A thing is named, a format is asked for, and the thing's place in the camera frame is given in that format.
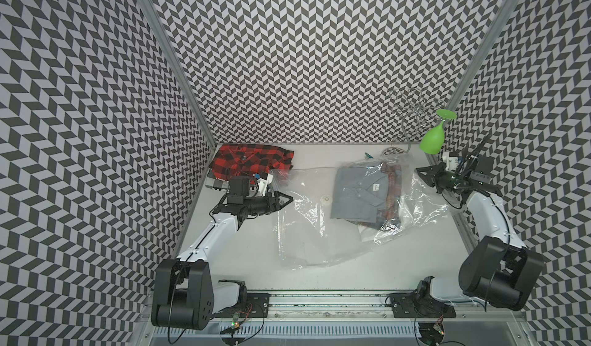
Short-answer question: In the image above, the black white plaid shirt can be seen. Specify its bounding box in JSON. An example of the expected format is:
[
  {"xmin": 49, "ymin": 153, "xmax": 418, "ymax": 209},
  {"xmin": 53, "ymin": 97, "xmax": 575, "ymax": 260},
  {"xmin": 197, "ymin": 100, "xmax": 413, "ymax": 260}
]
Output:
[{"xmin": 205, "ymin": 170, "xmax": 229, "ymax": 191}]

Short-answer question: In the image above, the right small circuit board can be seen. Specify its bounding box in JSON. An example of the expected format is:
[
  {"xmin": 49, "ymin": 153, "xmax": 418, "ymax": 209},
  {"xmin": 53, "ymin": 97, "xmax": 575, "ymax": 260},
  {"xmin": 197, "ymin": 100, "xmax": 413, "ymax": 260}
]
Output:
[{"xmin": 417, "ymin": 322, "xmax": 444, "ymax": 346}]

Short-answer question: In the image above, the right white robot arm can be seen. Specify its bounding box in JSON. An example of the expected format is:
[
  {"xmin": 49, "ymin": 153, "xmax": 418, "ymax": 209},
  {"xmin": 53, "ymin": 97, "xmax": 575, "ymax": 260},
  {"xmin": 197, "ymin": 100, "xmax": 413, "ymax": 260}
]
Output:
[{"xmin": 416, "ymin": 162, "xmax": 545, "ymax": 311}]

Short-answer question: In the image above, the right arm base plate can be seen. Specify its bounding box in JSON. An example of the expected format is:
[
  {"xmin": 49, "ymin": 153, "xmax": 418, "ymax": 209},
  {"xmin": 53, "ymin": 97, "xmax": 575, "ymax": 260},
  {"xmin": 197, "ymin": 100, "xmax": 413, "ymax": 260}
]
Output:
[{"xmin": 387, "ymin": 292, "xmax": 456, "ymax": 319}]

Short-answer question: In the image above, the clear plastic vacuum bag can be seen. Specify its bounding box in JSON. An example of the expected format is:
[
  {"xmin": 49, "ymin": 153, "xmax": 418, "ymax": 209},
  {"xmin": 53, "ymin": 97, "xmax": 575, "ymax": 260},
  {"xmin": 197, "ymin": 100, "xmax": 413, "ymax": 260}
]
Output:
[{"xmin": 272, "ymin": 153, "xmax": 451, "ymax": 269}]

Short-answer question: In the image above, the metal wire glass rack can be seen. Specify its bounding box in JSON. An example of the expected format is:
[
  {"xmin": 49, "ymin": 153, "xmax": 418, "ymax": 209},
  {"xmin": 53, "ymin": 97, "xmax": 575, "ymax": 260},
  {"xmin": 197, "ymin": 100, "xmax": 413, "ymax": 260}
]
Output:
[{"xmin": 381, "ymin": 87, "xmax": 446, "ymax": 157}]

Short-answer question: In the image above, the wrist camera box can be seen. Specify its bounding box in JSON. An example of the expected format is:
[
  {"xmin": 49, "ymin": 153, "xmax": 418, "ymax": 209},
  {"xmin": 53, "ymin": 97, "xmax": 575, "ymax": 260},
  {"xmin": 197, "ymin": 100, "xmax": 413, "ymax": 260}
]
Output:
[
  {"xmin": 442, "ymin": 152, "xmax": 494, "ymax": 183},
  {"xmin": 229, "ymin": 174, "xmax": 271, "ymax": 198}
]

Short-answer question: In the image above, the aluminium front rail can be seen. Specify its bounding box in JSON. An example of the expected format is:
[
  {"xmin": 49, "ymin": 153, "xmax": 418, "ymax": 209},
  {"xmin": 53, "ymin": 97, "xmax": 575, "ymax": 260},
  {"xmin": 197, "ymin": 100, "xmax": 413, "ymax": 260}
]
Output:
[{"xmin": 138, "ymin": 289, "xmax": 527, "ymax": 324}]

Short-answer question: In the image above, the small circuit board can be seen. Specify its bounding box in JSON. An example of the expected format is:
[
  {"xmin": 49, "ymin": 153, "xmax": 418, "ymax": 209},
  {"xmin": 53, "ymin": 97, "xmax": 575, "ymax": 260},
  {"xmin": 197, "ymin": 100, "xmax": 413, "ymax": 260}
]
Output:
[
  {"xmin": 231, "ymin": 313, "xmax": 241, "ymax": 329},
  {"xmin": 417, "ymin": 322, "xmax": 444, "ymax": 346}
]

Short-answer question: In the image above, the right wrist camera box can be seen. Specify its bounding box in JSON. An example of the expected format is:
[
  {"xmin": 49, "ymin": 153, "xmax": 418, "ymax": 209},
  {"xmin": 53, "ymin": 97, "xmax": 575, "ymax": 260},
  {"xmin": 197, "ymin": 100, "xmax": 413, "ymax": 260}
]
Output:
[{"xmin": 442, "ymin": 152, "xmax": 494, "ymax": 183}]

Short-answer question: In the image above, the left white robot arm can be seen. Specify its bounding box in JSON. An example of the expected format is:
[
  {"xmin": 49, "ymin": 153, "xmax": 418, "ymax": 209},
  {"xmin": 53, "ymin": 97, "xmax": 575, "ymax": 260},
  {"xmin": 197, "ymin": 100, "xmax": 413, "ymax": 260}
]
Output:
[{"xmin": 151, "ymin": 192, "xmax": 294, "ymax": 330}]

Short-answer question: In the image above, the left small circuit board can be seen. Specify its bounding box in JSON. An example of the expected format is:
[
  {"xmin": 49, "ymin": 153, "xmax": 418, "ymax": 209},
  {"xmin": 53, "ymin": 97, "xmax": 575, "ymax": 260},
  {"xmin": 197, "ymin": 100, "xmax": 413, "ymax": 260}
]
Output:
[{"xmin": 231, "ymin": 313, "xmax": 241, "ymax": 329}]

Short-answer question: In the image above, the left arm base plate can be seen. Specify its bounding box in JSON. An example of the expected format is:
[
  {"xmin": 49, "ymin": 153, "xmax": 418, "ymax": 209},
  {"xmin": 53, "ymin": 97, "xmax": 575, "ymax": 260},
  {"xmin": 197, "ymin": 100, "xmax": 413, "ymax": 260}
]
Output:
[{"xmin": 210, "ymin": 292, "xmax": 271, "ymax": 320}]

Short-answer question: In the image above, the green plastic wine glass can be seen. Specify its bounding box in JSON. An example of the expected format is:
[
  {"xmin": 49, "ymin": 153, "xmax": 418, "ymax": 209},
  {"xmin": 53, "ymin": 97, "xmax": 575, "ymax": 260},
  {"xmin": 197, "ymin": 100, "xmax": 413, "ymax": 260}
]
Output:
[{"xmin": 420, "ymin": 109, "xmax": 457, "ymax": 155}]

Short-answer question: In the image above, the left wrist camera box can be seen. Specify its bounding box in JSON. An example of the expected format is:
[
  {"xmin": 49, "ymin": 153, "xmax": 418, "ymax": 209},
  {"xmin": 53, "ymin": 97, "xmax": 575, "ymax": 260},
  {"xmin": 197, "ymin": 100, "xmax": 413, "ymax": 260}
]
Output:
[{"xmin": 229, "ymin": 174, "xmax": 271, "ymax": 198}]

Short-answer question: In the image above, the grey cloth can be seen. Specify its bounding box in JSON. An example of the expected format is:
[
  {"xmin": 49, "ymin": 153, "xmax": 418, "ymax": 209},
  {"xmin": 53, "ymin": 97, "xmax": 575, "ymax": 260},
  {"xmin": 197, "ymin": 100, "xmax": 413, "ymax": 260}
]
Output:
[{"xmin": 331, "ymin": 162, "xmax": 389, "ymax": 225}]

